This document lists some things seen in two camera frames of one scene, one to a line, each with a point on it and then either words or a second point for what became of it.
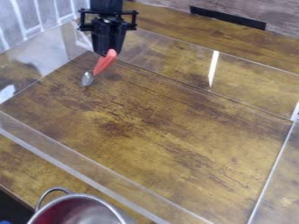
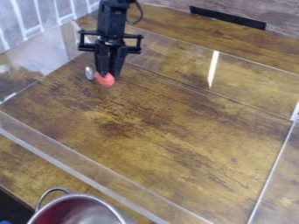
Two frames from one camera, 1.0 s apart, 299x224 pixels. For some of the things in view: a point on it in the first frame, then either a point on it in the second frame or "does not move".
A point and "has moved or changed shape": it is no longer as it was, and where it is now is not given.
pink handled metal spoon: (102, 65) has moved or changed shape
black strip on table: (229, 17) does not move
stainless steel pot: (74, 210) does not move
